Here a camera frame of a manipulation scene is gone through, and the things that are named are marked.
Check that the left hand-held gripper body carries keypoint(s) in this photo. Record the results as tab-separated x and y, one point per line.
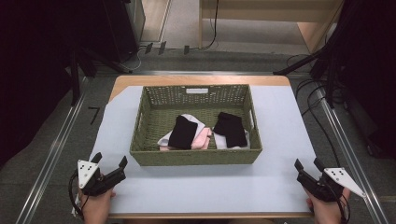
102	183

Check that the metal floor rail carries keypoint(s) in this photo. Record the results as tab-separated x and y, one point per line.
49	158
351	158

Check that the black sock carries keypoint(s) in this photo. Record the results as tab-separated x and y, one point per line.
183	133
231	129

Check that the light wooden shelf unit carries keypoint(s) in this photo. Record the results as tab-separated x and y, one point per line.
267	7

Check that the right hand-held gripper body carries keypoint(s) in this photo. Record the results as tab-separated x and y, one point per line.
323	188

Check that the pink sock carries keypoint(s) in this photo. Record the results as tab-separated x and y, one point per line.
202	138

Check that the white sock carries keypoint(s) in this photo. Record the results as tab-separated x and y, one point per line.
220	141
195	120

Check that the green woven basket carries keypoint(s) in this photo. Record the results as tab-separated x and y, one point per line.
155	121

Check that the wooden table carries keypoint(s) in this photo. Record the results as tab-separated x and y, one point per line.
199	80

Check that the black stand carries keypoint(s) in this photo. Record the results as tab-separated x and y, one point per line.
74	77
330	71

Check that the person's left hand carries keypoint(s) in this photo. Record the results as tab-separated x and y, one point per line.
96	208

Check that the dark cabinet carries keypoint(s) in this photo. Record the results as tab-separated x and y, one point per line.
124	28

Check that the light blue table mat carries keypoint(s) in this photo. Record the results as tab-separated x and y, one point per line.
199	186

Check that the person's right hand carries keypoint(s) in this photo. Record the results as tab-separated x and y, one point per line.
327	213

